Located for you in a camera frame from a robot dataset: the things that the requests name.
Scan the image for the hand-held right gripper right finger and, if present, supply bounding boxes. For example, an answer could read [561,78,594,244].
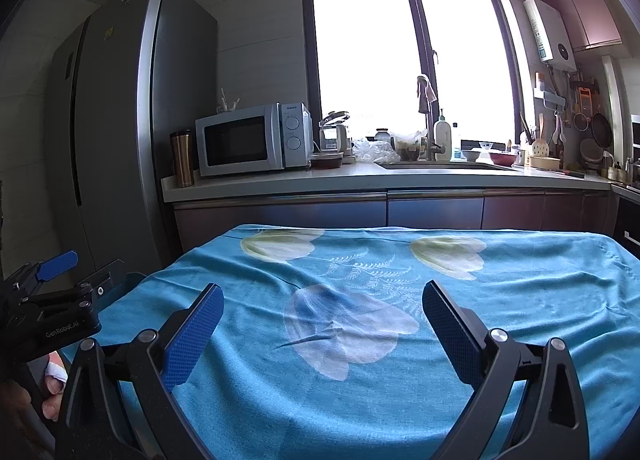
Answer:
[421,280,591,460]

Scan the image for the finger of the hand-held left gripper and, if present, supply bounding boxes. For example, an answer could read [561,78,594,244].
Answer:
[74,259,127,302]
[11,249,81,295]

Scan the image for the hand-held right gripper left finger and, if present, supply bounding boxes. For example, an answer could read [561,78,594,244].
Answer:
[52,283,226,460]

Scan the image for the person's left hand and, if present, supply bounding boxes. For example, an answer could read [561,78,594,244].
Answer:
[41,359,69,424]

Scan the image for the blue floral tablecloth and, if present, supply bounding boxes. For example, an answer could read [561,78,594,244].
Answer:
[60,224,640,460]

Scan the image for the grey refrigerator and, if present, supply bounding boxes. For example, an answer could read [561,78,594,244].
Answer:
[45,0,218,286]

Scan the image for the copper thermos mug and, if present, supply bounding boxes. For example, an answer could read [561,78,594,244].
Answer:
[169,129,196,188]

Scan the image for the kitchen counter with cabinets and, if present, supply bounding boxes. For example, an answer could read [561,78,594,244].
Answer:
[161,160,640,266]

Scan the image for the white microwave oven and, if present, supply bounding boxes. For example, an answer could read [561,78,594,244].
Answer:
[195,102,313,177]

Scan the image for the white soap bottle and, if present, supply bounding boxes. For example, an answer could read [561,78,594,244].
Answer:
[434,109,454,161]

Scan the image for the clear plastic bags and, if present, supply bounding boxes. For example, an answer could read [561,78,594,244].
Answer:
[350,133,402,164]

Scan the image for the wooden spatula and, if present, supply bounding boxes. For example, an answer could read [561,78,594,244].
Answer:
[531,113,546,156]

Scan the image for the dark red bowl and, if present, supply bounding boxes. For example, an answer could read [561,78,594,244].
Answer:
[310,151,345,170]

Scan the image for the small white figurine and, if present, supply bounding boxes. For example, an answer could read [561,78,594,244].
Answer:
[216,88,241,114]

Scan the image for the metal sink faucet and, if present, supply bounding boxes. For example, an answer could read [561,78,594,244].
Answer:
[416,74,446,161]

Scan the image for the glass electric kettle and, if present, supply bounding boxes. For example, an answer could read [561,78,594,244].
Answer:
[318,110,351,156]

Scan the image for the black frying pan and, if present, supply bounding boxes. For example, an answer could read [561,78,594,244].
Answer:
[590,113,614,147]

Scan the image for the large kitchen window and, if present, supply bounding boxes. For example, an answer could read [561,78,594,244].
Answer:
[300,0,526,161]

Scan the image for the white water heater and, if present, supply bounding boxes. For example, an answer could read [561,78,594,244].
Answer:
[523,0,578,72]

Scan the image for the wall utensil rack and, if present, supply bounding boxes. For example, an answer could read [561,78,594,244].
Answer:
[532,73,568,109]

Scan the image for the pink wall cabinet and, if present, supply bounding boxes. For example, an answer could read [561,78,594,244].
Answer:
[542,0,623,52]

